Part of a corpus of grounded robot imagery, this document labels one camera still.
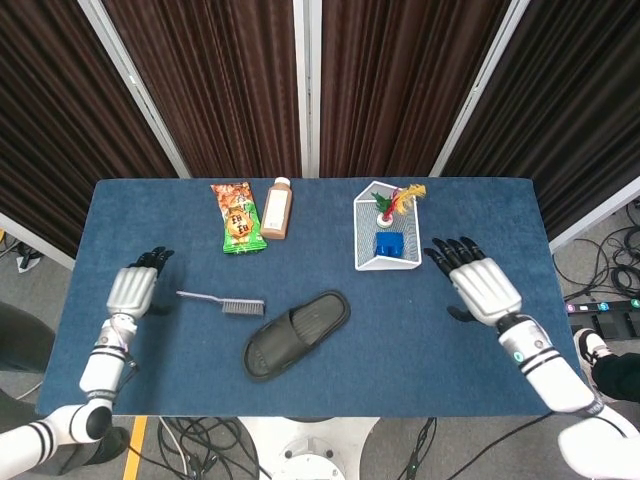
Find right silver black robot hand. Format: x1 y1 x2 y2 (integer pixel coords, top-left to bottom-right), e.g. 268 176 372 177
423 236 524 329

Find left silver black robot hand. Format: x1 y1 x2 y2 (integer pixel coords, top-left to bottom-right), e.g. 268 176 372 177
105 245 175 321

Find lilac handled bristle brush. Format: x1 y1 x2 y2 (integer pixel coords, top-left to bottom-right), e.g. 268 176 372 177
175 290 266 317

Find black rubber slipper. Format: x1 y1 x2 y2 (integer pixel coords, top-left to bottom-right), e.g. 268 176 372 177
241 289 352 384

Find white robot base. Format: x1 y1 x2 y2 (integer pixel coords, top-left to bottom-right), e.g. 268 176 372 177
237 415 379 480

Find blue fabric table cover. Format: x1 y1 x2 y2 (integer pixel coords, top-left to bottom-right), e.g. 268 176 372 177
35 177 596 419

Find blue plastic block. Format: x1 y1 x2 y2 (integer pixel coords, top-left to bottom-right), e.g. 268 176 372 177
374 231 405 259

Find colourful feather shuttlecock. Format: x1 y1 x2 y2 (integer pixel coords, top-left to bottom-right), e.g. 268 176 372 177
372 183 428 227

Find white black sneaker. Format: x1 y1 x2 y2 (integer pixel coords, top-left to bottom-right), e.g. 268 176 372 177
573 328 614 396

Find green orange snack bag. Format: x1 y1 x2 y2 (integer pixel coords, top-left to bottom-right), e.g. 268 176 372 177
209 182 270 255

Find black trouser leg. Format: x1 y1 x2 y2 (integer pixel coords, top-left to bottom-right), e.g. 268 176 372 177
592 352 640 404

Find orange liquid plastic bottle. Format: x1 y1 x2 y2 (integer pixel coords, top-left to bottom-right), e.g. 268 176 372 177
259 176 293 241

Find brown pleated curtain panel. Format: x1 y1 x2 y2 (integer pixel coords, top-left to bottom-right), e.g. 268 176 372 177
102 0 304 179
319 0 511 179
0 0 177 256
442 0 640 241

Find white partition base rail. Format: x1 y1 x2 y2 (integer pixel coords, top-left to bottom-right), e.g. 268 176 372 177
549 189 640 254
0 212 76 271

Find white wire mesh basket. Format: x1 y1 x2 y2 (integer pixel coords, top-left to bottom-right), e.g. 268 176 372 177
352 180 424 273

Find black floor cable bundle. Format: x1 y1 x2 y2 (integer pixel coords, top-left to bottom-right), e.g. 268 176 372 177
552 199 640 301
157 417 261 480

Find white partition post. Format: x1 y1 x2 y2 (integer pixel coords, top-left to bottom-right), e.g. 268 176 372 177
429 0 526 177
77 0 191 179
292 0 324 179

